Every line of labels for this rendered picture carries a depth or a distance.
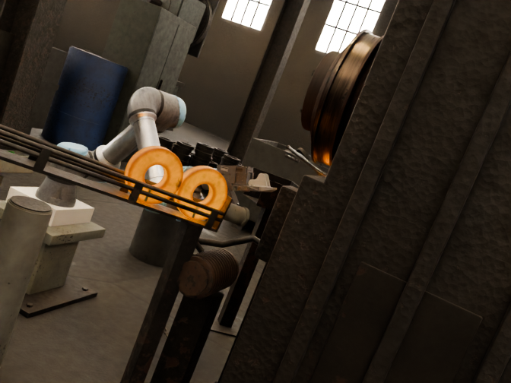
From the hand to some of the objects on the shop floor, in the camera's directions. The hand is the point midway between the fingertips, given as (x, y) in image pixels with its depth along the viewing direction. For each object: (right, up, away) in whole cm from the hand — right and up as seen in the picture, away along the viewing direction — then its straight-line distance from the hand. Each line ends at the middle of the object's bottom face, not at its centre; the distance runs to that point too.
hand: (272, 191), depth 180 cm
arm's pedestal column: (-97, -37, +40) cm, 111 cm away
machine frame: (+23, -90, +7) cm, 93 cm away
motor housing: (-37, -68, -6) cm, 78 cm away
